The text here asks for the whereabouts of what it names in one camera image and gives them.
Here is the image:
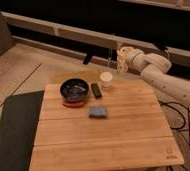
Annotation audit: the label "dark grey floor mat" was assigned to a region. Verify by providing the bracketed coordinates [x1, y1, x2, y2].
[0, 91, 44, 171]

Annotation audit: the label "black bowl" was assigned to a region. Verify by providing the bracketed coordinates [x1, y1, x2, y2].
[60, 78, 89, 102]

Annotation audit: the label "small black rectangular block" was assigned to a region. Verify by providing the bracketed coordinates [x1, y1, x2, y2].
[91, 83, 102, 98]

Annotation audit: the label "white bottle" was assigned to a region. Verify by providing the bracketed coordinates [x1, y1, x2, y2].
[117, 47, 133, 74]

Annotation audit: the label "black cables on floor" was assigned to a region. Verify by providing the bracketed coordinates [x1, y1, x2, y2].
[158, 99, 190, 171]

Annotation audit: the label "white paper cup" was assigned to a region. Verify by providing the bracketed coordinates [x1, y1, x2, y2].
[100, 72, 113, 88]

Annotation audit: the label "red flat object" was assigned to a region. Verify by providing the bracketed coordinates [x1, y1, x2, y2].
[62, 102, 84, 108]

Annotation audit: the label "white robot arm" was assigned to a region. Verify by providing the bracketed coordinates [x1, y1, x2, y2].
[123, 47, 190, 107]

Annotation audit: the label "blue sponge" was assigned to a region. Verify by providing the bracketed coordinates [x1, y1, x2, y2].
[89, 106, 107, 118]

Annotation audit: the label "wooden beam rail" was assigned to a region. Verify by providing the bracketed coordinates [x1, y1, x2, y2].
[2, 12, 190, 66]

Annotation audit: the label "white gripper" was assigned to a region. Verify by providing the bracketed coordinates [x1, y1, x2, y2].
[125, 48, 146, 72]

